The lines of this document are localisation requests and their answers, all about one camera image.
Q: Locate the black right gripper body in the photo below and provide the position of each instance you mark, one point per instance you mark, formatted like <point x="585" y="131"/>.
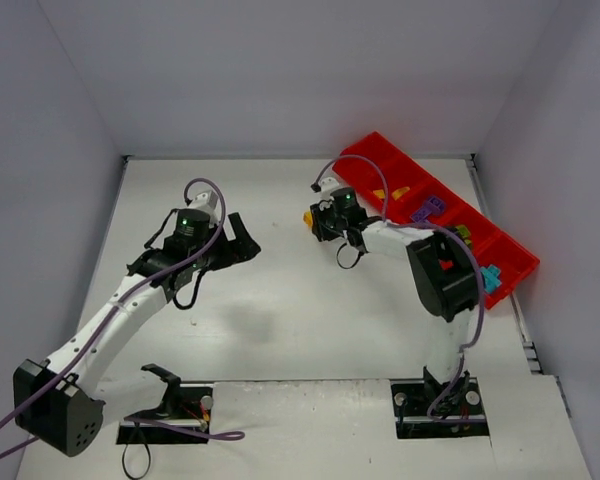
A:
<point x="319" y="223"/>

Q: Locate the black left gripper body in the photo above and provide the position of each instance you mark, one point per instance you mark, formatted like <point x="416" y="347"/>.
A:
<point x="228" y="245"/>

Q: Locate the purple yellow white lego stack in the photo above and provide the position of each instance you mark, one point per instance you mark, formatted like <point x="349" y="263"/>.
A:
<point x="308" y="219"/>

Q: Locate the orange curved lego brick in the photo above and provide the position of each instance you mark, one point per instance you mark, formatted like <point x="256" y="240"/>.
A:
<point x="398" y="193"/>

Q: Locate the small green lego brick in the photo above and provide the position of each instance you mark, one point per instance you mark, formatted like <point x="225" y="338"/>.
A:
<point x="463" y="232"/>

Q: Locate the cyan square lego brick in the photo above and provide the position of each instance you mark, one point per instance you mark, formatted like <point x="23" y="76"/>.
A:
<point x="491" y="276"/>

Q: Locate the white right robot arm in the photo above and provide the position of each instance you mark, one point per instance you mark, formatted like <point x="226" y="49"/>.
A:
<point x="448" y="281"/>

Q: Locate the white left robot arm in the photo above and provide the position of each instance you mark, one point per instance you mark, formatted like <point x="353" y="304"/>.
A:
<point x="65" y="400"/>

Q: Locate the red divided bin tray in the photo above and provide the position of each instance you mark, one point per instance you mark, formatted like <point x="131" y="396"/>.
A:
<point x="375" y="163"/>

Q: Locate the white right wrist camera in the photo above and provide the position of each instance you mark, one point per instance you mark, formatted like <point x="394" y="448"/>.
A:
<point x="328" y="185"/>

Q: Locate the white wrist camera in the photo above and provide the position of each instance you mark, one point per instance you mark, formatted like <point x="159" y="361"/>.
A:
<point x="328" y="185"/>
<point x="207" y="202"/>

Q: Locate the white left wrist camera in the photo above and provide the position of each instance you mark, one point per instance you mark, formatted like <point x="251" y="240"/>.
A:
<point x="207" y="202"/>

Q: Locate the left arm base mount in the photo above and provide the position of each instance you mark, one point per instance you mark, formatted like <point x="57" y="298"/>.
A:
<point x="184" y="404"/>

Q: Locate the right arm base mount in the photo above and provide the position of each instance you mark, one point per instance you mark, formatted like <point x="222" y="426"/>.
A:
<point x="460" y="415"/>

